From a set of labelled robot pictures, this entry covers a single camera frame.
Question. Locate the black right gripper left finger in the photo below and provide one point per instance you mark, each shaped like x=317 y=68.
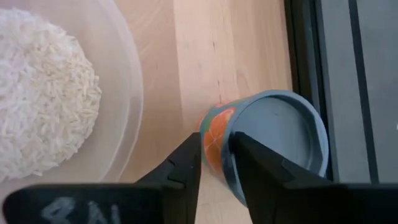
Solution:
x=124 y=205

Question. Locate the clear plastic bowl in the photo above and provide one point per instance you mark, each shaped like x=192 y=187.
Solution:
x=124 y=77

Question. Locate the black aluminium table frame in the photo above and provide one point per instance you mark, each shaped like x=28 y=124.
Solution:
x=303 y=62

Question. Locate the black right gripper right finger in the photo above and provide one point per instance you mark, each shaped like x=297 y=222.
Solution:
x=311 y=205

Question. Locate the heap of white rice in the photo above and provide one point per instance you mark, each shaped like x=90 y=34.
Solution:
x=46 y=93

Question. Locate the short orange-fruit can grey lid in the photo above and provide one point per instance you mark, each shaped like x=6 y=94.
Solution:
x=280 y=130

